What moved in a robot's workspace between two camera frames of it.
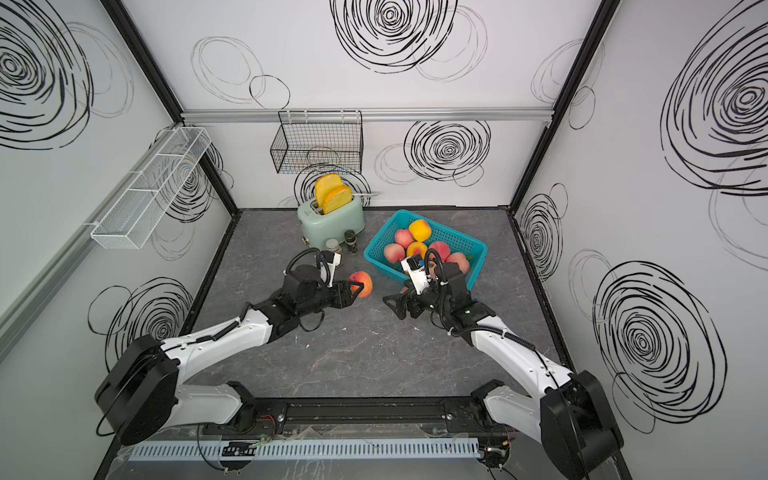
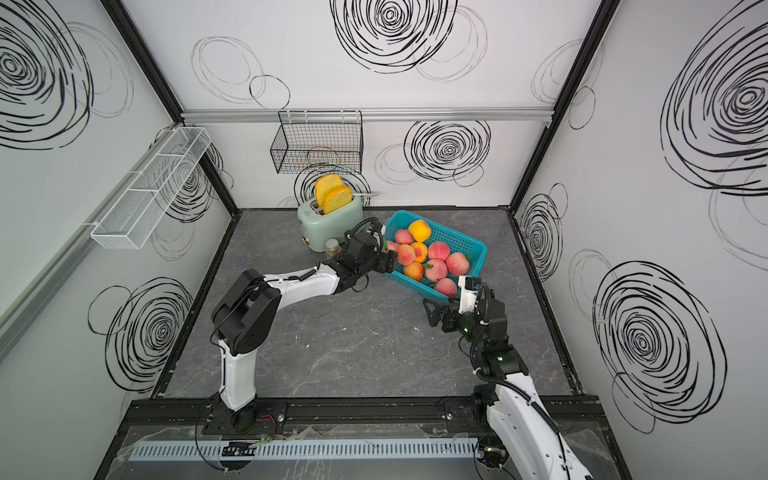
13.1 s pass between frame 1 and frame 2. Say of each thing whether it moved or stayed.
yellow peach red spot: stayed
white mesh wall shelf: stayed
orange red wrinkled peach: moved
